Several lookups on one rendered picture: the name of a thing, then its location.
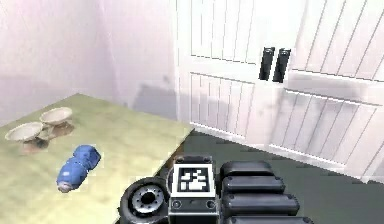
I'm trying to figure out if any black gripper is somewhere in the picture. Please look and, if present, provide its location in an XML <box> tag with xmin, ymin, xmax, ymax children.
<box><xmin>117</xmin><ymin>176</ymin><xmax>172</xmax><ymax>224</ymax></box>

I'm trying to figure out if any blue bottle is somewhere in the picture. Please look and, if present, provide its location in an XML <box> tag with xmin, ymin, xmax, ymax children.
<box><xmin>55</xmin><ymin>144</ymin><xmax>102</xmax><ymax>194</ymax></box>

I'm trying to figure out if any white bowl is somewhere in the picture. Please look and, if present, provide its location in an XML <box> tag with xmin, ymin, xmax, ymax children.
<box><xmin>4</xmin><ymin>121</ymin><xmax>45</xmax><ymax>144</ymax></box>
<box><xmin>39</xmin><ymin>106</ymin><xmax>74</xmax><ymax>127</ymax></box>

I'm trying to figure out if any white panelled door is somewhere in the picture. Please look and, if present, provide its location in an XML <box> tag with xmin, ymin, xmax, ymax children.
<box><xmin>266</xmin><ymin>0</ymin><xmax>384</xmax><ymax>184</ymax></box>
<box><xmin>175</xmin><ymin>0</ymin><xmax>309</xmax><ymax>148</ymax></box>

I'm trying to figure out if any black door handle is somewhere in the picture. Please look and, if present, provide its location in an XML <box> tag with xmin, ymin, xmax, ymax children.
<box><xmin>258</xmin><ymin>46</ymin><xmax>276</xmax><ymax>82</ymax></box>
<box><xmin>272</xmin><ymin>48</ymin><xmax>292</xmax><ymax>84</ymax></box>

